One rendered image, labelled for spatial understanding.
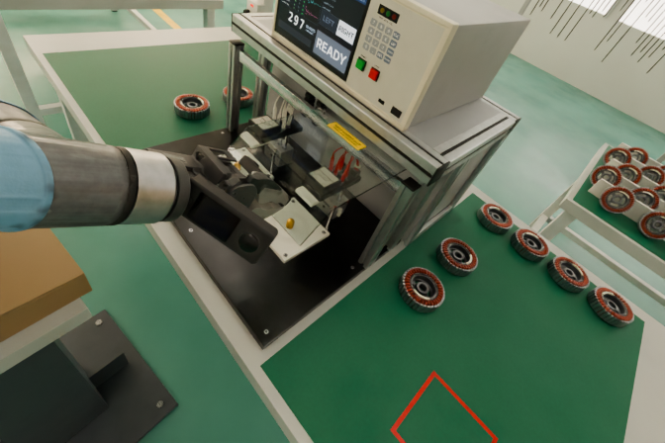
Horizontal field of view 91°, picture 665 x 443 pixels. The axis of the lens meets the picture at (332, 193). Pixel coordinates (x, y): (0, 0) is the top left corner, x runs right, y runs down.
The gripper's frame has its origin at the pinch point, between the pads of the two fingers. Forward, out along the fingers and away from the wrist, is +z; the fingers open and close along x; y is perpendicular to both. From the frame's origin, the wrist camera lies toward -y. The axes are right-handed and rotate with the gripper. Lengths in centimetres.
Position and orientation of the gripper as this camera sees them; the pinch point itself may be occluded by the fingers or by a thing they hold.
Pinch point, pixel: (284, 204)
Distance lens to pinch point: 52.2
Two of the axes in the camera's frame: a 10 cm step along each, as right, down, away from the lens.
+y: -6.7, -6.3, 4.0
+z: 4.8, 0.4, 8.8
